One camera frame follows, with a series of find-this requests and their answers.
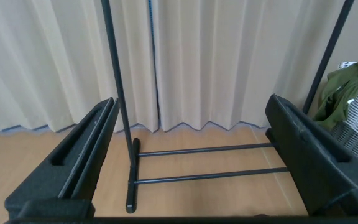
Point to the black clothes rack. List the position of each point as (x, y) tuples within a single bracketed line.
[(118, 77)]

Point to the green garment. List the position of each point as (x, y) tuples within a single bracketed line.
[(337, 93)]

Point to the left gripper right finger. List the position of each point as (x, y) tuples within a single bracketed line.
[(315, 161)]

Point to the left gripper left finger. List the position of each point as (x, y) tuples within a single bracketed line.
[(73, 168)]

